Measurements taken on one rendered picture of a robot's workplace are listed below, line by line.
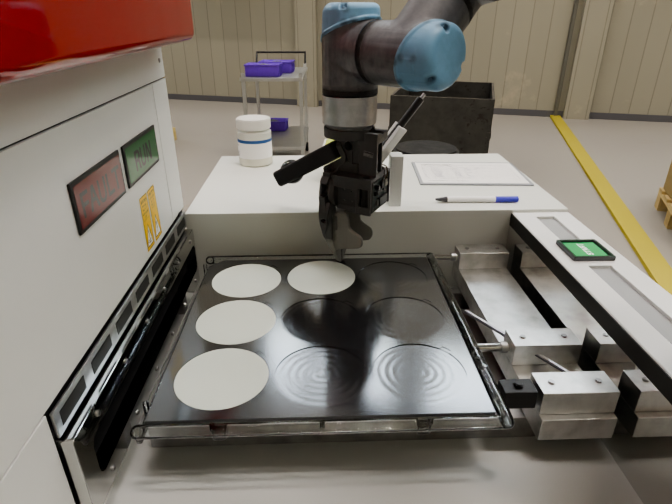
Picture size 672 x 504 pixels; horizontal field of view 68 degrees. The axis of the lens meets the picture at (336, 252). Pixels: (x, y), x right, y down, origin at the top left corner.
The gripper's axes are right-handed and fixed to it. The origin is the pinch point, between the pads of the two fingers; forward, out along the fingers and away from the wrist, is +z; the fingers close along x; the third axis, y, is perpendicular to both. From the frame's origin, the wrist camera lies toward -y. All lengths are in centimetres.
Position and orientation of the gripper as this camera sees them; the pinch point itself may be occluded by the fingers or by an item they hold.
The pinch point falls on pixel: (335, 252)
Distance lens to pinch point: 78.8
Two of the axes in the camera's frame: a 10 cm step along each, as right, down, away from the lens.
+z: 0.0, 9.0, 4.4
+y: 8.9, 2.0, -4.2
